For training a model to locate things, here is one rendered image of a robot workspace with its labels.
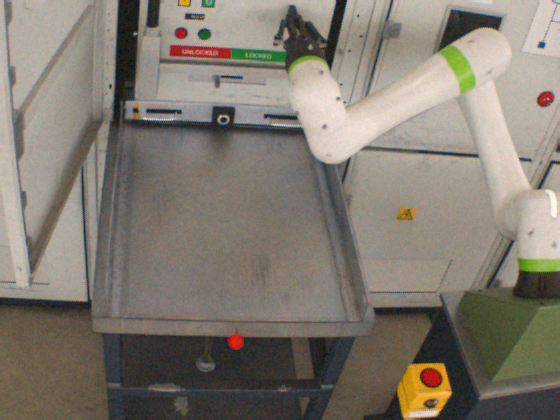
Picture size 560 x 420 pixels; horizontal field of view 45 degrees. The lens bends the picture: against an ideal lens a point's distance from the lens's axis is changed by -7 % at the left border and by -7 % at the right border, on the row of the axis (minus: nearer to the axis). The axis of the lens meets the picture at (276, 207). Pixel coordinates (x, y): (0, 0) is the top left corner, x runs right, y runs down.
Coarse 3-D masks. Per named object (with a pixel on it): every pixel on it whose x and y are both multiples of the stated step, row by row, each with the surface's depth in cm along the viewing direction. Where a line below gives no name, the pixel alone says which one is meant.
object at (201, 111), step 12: (132, 96) 191; (132, 108) 191; (156, 108) 192; (168, 108) 192; (180, 108) 193; (192, 108) 193; (204, 108) 193; (240, 108) 195; (252, 108) 195; (264, 108) 196; (276, 108) 196; (288, 108) 197; (192, 120) 196; (204, 120) 196; (240, 120) 198; (252, 120) 198; (264, 120) 199; (276, 120) 199; (288, 120) 200
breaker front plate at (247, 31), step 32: (160, 0) 170; (192, 0) 171; (224, 0) 172; (256, 0) 173; (288, 0) 174; (320, 0) 175; (192, 32) 178; (224, 32) 179; (256, 32) 180; (320, 32) 182; (224, 64) 186; (256, 64) 187; (160, 96) 190; (192, 96) 192; (224, 96) 193; (256, 96) 194
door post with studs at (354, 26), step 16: (352, 0) 177; (368, 0) 177; (352, 16) 180; (368, 16) 180; (352, 32) 183; (336, 48) 187; (352, 48) 187; (336, 64) 190; (352, 64) 190; (336, 80) 194; (352, 80) 194
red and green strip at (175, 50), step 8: (176, 48) 180; (184, 48) 181; (192, 48) 181; (200, 48) 181; (208, 48) 182; (216, 48) 182; (224, 48) 182; (232, 48) 182; (240, 48) 183; (176, 56) 182; (192, 56) 183; (200, 56) 183; (208, 56) 183; (216, 56) 184; (224, 56) 184; (232, 56) 184; (240, 56) 184; (248, 56) 185; (256, 56) 185; (264, 56) 185; (272, 56) 186; (280, 56) 186
